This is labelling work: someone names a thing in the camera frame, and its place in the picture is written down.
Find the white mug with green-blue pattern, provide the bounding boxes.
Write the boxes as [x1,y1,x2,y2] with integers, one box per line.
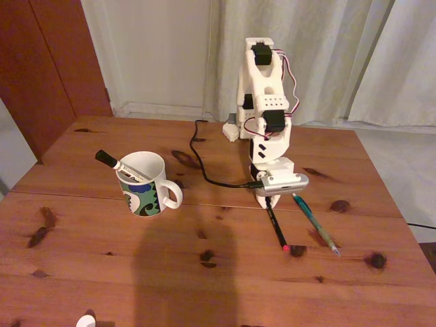
[115,151,184,217]

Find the brown wooden cabinet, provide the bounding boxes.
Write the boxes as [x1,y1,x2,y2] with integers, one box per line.
[0,0,113,164]

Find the white marker with black cap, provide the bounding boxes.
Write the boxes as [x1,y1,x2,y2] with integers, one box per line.
[95,149,153,183]

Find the black camera cable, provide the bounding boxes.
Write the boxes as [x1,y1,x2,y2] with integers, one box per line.
[189,119,263,189]

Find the silver camera box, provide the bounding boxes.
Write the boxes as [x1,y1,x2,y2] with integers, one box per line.
[255,173,310,198]

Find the red and white servo wires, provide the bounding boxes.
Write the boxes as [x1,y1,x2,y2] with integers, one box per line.
[243,50,300,140]

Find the black pen with pink end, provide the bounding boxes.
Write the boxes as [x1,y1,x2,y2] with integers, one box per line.
[264,197,290,252]

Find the white curtain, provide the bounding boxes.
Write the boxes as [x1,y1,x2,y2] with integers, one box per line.
[346,0,436,126]
[203,0,371,127]

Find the teal mechanical pencil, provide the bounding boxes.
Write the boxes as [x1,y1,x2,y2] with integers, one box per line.
[291,193,341,258]

